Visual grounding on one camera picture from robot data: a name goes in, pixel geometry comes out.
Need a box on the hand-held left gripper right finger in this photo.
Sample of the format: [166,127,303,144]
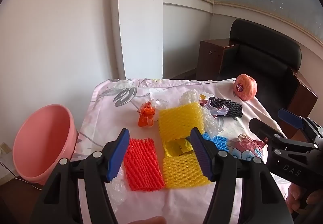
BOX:
[190,127,294,224]

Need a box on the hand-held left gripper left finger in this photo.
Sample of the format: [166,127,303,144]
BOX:
[30,128,130,224]

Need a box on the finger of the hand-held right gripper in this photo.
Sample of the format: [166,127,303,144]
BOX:
[249,118,318,150]
[278,108,323,139]

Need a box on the pink wrapper with blue clouds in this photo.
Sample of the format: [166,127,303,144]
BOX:
[227,133,266,163]

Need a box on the blue foam net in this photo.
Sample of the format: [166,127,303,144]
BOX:
[202,132,230,154]

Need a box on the small yellow foam net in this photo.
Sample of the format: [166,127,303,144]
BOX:
[163,153,210,188]

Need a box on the yellow plastic bag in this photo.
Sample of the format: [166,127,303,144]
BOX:
[164,137,193,157]

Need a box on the red foam net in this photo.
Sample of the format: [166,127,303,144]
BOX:
[123,138,166,192]

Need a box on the black foam net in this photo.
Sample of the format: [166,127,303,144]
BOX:
[208,97,243,118]

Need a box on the clear plastic bag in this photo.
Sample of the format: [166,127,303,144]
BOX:
[108,176,128,205]

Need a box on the large yellow foam net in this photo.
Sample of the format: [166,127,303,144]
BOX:
[158,102,205,142]

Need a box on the red foil snack wrapper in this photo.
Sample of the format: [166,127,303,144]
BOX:
[199,98,229,117]

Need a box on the orange plastic bag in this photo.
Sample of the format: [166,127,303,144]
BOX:
[137,102,156,127]

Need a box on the white foam net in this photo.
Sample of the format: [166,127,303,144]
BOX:
[179,89,221,137]

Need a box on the clear plastic wrap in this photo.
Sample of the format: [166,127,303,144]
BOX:
[151,99,167,109]

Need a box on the pink plastic bucket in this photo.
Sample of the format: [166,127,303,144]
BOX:
[13,104,77,185]

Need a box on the person's right hand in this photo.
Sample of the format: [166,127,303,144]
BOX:
[286,184,323,214]

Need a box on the person's left hand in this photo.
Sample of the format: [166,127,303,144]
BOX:
[135,216,167,224]

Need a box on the apple in foam net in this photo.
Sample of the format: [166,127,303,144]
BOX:
[233,74,258,101]

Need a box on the pink floral tablecloth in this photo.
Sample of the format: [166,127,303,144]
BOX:
[73,78,298,224]

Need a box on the black armchair with wooden arms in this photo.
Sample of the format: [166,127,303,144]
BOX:
[195,19,318,139]

